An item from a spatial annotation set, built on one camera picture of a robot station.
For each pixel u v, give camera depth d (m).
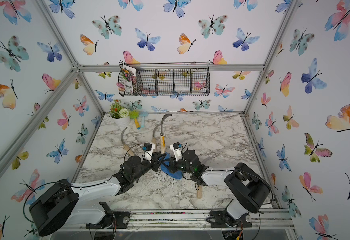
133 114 1.18
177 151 0.76
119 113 1.01
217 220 0.73
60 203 0.42
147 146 0.68
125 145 1.01
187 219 0.76
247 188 0.45
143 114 1.21
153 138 1.04
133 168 0.62
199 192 0.81
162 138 0.75
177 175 0.79
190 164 0.65
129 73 0.87
